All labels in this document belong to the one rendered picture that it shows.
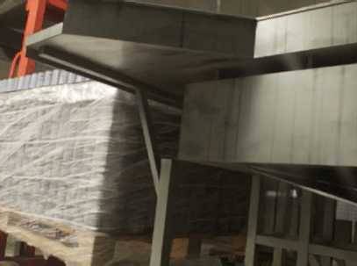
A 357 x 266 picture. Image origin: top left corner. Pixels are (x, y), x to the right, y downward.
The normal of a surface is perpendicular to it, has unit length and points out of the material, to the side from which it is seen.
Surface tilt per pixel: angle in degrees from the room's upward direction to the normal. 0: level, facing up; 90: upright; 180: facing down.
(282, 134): 90
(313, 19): 90
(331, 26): 90
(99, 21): 90
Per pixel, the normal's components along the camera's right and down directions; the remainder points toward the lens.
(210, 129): -0.64, -0.18
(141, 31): 0.08, -0.13
